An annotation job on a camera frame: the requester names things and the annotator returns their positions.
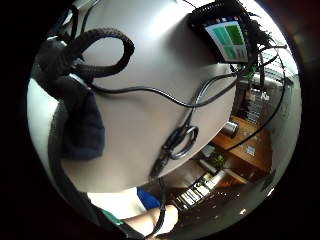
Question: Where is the tablet with green screen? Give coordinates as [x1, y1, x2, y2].
[187, 1, 258, 65]

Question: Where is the coiled black cable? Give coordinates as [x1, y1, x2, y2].
[149, 96, 200, 183]

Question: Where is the storage shelf with items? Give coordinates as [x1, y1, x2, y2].
[242, 83, 272, 125]

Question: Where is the green potted plant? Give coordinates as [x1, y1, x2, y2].
[209, 151, 228, 170]

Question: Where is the striped white rack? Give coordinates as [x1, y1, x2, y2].
[172, 171, 228, 210]

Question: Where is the wooden desk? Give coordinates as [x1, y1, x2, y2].
[209, 114, 274, 175]

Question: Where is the long black cable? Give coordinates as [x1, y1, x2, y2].
[89, 72, 239, 109]

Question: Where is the thin black cable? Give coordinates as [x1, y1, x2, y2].
[225, 43, 288, 153]

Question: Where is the metal cup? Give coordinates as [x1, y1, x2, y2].
[221, 121, 241, 138]

